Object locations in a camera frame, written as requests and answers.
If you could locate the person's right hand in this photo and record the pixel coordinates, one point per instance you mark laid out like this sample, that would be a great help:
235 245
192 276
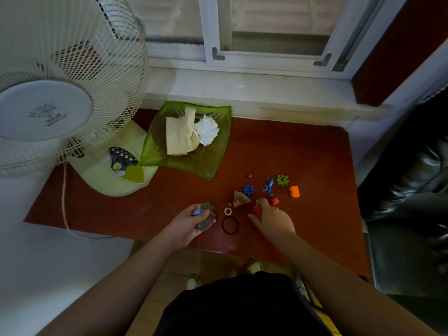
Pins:
274 220

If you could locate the person's black shorts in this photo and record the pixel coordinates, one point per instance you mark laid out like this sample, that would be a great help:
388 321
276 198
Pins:
241 307

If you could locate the grey toy piece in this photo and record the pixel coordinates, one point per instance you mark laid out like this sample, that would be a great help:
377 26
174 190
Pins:
205 215

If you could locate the small red toy piece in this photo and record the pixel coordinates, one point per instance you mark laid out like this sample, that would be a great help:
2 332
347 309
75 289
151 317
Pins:
274 201

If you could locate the blue snowflake toy piece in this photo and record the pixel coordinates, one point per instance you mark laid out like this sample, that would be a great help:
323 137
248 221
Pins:
248 190

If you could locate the person's left hand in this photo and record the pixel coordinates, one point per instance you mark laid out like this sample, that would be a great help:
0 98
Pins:
182 227

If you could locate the white crumpled tissue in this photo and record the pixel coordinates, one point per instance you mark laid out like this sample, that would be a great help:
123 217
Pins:
206 129

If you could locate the person's right forearm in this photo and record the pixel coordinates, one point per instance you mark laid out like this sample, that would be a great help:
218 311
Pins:
350 290

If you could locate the green glass plate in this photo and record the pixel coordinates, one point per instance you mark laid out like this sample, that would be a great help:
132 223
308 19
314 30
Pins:
189 143

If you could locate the person's left shoe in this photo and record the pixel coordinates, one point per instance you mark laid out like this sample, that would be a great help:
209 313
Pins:
193 281

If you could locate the person's left forearm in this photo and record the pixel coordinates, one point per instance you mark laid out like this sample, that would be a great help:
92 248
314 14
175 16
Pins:
105 293

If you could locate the white table fan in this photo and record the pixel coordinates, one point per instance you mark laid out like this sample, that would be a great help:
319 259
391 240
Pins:
66 87

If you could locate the person's left thumb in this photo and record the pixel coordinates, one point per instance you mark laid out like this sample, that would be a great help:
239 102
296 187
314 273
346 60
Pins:
200 206

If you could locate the orange toy block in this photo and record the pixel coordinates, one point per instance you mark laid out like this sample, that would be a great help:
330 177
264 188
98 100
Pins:
294 192

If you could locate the beige folded cloth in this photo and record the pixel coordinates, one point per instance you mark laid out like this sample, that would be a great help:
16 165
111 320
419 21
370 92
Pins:
180 134

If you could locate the person's right shoe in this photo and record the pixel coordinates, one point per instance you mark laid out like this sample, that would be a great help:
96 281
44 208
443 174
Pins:
254 266

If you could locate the black leather chair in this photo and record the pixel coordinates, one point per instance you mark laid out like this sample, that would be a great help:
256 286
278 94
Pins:
409 206

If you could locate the person's right thumb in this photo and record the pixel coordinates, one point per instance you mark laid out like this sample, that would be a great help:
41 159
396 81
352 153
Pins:
254 220

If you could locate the white window frame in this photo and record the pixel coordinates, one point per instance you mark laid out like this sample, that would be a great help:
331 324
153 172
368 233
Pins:
273 34

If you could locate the blue frog toy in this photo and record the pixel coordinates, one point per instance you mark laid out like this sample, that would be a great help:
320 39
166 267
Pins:
269 187

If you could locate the person's shoe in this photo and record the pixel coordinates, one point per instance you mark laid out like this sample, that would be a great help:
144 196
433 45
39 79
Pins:
254 266
193 281

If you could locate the brown triangular toy piece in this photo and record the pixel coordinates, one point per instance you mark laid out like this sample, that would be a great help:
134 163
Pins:
241 198

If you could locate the green gear toy piece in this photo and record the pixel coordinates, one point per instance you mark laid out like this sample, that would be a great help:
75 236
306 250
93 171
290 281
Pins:
282 180

